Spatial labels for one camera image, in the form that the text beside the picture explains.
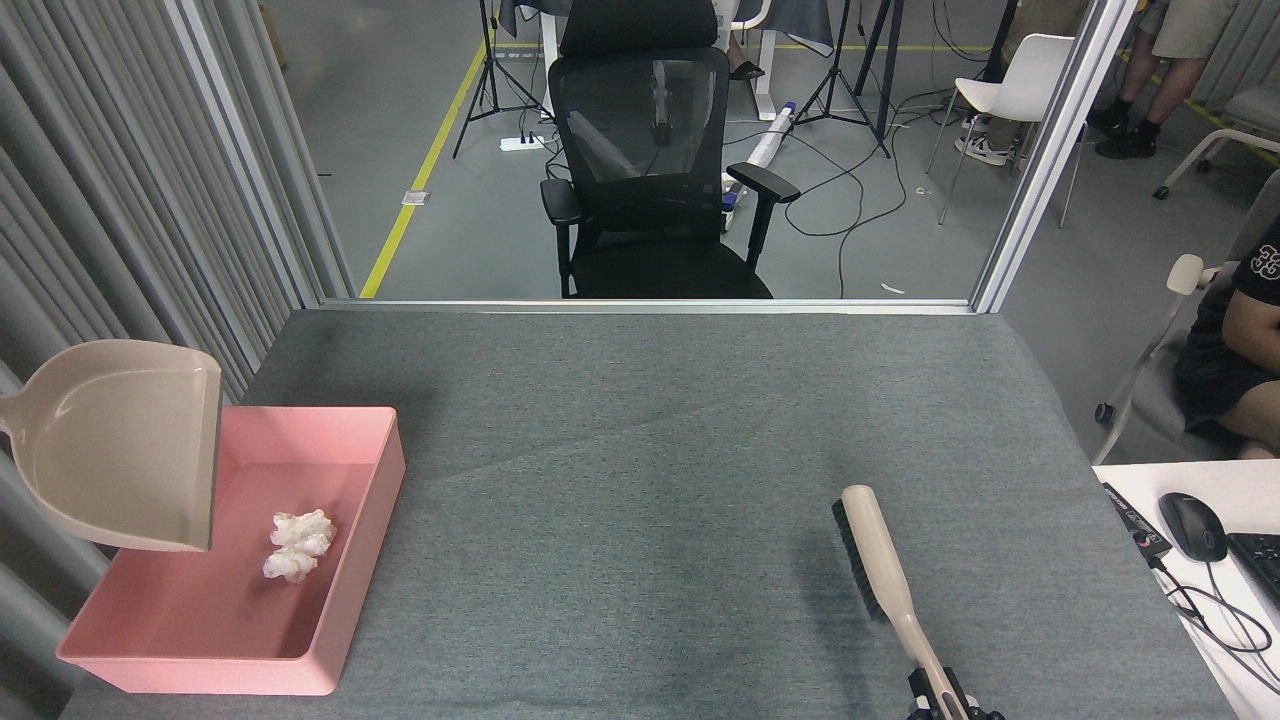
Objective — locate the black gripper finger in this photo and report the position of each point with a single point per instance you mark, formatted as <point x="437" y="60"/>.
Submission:
<point x="975" y="708"/>
<point x="922" y="700"/>

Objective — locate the white paper ball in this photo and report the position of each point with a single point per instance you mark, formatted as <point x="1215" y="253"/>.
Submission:
<point x="298" y="545"/>

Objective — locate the beige plastic dustpan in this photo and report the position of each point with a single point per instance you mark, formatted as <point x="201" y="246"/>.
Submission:
<point x="120" y="450"/>

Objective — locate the pink plastic bin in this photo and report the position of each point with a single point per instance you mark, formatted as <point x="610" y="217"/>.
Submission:
<point x="200" y="620"/>

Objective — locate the black computer mouse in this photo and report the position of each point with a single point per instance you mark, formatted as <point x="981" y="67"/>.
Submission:
<point x="1192" y="525"/>

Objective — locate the black keyboard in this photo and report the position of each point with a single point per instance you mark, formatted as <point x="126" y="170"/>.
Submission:
<point x="1260" y="565"/>

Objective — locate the white side table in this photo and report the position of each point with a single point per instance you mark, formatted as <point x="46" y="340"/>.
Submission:
<point x="1250" y="490"/>

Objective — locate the seated person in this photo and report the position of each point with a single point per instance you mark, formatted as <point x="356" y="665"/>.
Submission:
<point x="1250" y="340"/>

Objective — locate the grey office chair white armrest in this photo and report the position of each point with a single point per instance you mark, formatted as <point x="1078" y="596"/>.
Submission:
<point x="1185" y="273"/>

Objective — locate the white rolled tube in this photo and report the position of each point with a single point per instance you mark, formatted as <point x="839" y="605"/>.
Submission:
<point x="770" y="135"/>

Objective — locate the black tripod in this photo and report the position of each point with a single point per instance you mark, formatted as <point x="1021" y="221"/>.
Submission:
<point x="489" y="50"/>
<point x="884" y="110"/>

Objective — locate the white plastic chair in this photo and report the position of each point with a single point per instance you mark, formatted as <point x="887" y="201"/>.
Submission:
<point x="1020" y="85"/>

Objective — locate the black mesh office chair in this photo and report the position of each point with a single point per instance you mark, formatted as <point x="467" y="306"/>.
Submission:
<point x="640" y="130"/>

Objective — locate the person with black shoes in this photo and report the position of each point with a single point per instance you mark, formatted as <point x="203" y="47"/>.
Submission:
<point x="1175" y="90"/>

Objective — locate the white desk with dark cloth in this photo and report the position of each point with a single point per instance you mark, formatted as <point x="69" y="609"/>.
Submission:
<point x="762" y="70"/>

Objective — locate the person with sandal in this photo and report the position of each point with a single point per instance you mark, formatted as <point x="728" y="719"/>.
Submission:
<point x="748" y="72"/>

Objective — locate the grey chair white legs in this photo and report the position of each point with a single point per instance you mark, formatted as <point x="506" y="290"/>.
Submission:
<point x="1255" y="105"/>

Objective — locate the white power strip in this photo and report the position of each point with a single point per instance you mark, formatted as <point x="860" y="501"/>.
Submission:
<point x="522" y="143"/>

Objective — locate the person with white sneakers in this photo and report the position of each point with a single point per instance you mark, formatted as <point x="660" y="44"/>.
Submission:
<point x="1040" y="20"/>

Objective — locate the silver floor socket plate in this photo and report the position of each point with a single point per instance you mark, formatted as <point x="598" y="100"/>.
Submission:
<point x="415" y="198"/>

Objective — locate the grey pleated curtain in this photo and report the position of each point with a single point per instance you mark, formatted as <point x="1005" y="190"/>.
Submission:
<point x="100" y="250"/>

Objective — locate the silver table rail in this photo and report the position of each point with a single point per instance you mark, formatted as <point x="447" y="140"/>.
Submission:
<point x="650" y="304"/>

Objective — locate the silver right table post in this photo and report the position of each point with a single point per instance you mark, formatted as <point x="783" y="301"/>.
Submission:
<point x="1050" y="150"/>

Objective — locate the silver table post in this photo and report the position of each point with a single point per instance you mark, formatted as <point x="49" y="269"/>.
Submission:
<point x="1050" y="150"/>
<point x="250" y="150"/>

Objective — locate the silver left table post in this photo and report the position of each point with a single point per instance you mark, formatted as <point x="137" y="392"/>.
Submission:
<point x="250" y="150"/>

